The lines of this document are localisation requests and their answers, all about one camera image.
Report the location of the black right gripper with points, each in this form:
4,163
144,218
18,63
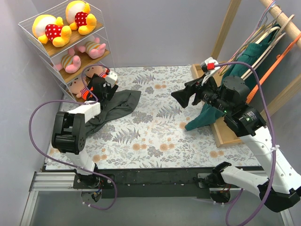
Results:
195,92

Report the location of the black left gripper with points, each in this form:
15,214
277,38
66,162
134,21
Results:
107,89

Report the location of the peach doll plush striped shirt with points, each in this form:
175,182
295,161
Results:
99,70

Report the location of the small orange striped plush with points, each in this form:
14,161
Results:
79,87

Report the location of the pink frog plush striped shirt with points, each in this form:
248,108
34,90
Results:
92,47

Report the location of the pink pig plush striped hat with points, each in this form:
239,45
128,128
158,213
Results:
67,60

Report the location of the yellow bear plush polka shirt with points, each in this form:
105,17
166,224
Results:
79,17

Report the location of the orange bear plush polka shirt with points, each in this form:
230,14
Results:
47,28

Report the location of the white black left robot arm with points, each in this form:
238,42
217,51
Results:
69,134

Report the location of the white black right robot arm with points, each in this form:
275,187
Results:
247,123

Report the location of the dark grey cloth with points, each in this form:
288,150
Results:
122,104

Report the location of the orange plastic hanger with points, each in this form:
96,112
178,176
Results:
271,69

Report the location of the beige wooden hanger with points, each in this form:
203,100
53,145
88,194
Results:
260,44

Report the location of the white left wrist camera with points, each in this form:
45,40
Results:
111,78

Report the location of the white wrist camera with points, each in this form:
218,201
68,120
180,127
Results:
209,68
111,78

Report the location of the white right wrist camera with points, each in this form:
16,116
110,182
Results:
209,68

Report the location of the white wire wooden shelf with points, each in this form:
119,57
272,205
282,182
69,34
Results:
50,54

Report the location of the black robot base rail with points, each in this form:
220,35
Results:
122,183

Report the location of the pink wire hanger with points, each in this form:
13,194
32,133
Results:
249,37

